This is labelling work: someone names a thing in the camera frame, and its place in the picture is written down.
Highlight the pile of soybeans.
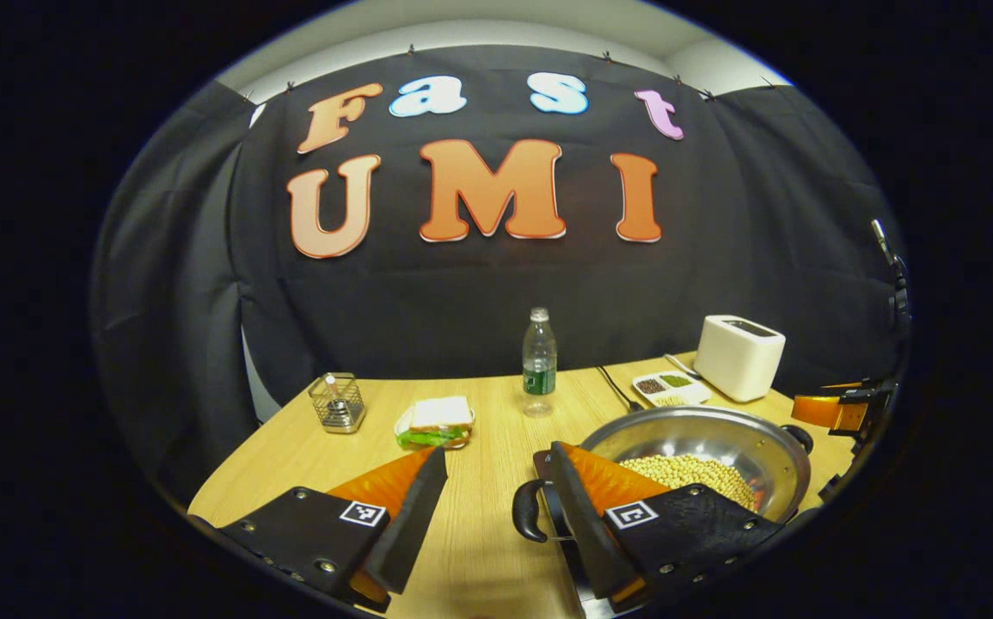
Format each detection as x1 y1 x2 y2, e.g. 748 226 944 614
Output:
618 454 757 511

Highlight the white toaster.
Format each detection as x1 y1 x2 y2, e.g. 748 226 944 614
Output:
693 315 787 403

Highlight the grey metal stand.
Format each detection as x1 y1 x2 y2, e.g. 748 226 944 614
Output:
870 219 911 328

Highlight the black power cable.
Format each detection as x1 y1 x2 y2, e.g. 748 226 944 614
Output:
595 365 646 413

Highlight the sandwich with lettuce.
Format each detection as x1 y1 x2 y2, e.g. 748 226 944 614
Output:
395 395 475 450

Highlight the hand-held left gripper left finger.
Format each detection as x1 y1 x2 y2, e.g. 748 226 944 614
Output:
219 445 450 613

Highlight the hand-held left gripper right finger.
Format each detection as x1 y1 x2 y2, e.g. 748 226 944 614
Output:
550 441 785 613

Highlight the black backdrop cloth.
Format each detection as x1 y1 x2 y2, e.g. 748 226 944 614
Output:
90 43 911 510

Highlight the wire mesh holder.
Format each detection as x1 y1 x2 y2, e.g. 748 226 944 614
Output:
308 372 367 434

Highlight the white divided dish of beans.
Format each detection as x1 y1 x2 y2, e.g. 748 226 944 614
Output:
632 371 712 408

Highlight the clear plastic water bottle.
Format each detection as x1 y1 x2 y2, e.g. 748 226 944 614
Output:
522 307 558 419

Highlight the steel pot with black handles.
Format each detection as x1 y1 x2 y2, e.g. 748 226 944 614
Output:
512 406 815 551

